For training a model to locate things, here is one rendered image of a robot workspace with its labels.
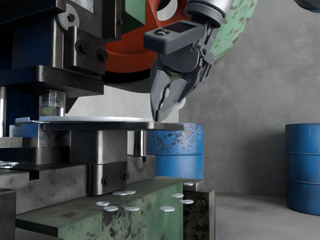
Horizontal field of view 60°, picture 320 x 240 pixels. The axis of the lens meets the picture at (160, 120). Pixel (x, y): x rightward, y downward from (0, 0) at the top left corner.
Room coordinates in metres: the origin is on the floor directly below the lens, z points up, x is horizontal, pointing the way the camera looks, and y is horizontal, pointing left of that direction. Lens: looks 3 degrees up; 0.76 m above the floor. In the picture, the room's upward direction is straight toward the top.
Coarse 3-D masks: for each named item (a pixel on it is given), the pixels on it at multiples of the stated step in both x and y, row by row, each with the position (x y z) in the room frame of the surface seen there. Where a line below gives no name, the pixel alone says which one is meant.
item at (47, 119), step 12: (24, 120) 0.46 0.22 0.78; (36, 120) 0.44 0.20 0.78; (48, 120) 0.43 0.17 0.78; (60, 120) 0.43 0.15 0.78; (72, 120) 0.43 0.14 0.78; (84, 120) 0.43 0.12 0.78; (96, 120) 0.43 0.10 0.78; (108, 120) 0.44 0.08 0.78; (120, 120) 0.45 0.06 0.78; (132, 120) 0.46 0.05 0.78; (144, 120) 0.48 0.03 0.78
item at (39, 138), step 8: (16, 128) 0.57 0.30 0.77; (24, 128) 0.56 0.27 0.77; (32, 128) 0.55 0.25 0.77; (40, 128) 0.55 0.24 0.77; (16, 136) 0.57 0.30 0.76; (24, 136) 0.56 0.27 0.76; (32, 136) 0.55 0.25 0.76; (40, 136) 0.55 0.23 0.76; (48, 136) 0.56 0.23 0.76; (56, 136) 0.58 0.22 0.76; (64, 136) 0.60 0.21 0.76; (24, 144) 0.56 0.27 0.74; (32, 144) 0.55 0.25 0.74; (40, 144) 0.55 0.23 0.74; (48, 144) 0.56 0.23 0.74; (56, 144) 0.58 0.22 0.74; (64, 144) 0.60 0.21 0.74
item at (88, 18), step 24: (72, 0) 0.57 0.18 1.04; (96, 0) 0.63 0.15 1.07; (24, 24) 0.57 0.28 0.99; (48, 24) 0.53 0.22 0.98; (72, 24) 0.55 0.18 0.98; (96, 24) 0.63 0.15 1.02; (24, 48) 0.56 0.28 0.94; (48, 48) 0.53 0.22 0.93; (72, 48) 0.54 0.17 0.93; (96, 48) 0.59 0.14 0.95; (72, 72) 0.58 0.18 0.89; (96, 72) 0.60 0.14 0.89
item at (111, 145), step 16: (48, 128) 0.54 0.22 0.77; (64, 128) 0.52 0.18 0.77; (80, 128) 0.50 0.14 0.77; (96, 128) 0.48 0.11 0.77; (112, 128) 0.46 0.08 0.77; (128, 128) 0.45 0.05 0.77; (144, 128) 0.44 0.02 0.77; (160, 128) 0.46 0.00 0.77; (176, 128) 0.51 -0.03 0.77; (80, 144) 0.52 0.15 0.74; (96, 144) 0.51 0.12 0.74; (112, 144) 0.54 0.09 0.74; (80, 160) 0.52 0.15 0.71; (96, 160) 0.51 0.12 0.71; (112, 160) 0.54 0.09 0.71; (96, 176) 0.51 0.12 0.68; (112, 176) 0.54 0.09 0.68; (128, 176) 0.57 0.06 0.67; (96, 192) 0.51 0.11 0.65
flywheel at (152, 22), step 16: (160, 0) 0.94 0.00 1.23; (176, 16) 0.89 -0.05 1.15; (128, 32) 0.97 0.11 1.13; (144, 32) 0.94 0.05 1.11; (112, 48) 1.01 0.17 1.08; (128, 48) 0.97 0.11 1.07; (144, 48) 0.94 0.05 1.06; (112, 64) 0.96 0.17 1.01; (128, 64) 0.93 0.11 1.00; (144, 64) 0.90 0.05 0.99
